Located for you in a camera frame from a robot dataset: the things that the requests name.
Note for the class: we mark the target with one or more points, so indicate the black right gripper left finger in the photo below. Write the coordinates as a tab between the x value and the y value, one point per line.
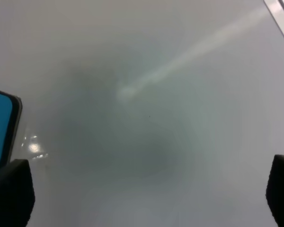
17	196

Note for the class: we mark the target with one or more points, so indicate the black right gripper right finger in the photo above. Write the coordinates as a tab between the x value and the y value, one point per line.
275	190

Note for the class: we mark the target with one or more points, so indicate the whiteboard with aluminium frame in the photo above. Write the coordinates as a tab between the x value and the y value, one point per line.
146	113

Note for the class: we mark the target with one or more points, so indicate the blue whiteboard eraser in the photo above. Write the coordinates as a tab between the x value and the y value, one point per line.
10	112

